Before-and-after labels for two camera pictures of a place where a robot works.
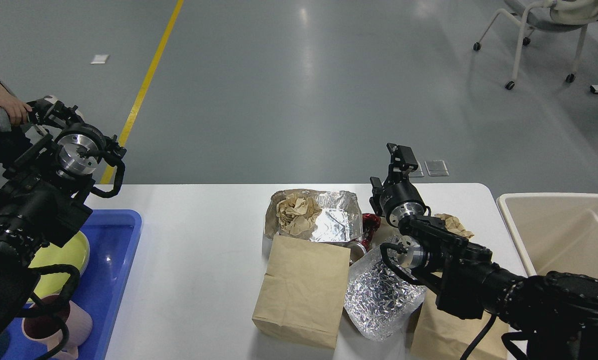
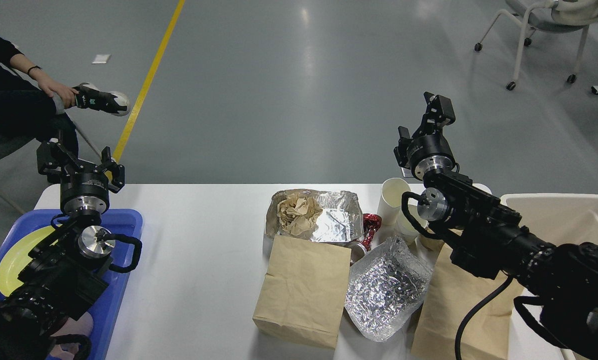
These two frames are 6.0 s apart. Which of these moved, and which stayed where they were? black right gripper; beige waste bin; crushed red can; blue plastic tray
Moved: black right gripper
Stayed: beige waste bin; blue plastic tray; crushed red can
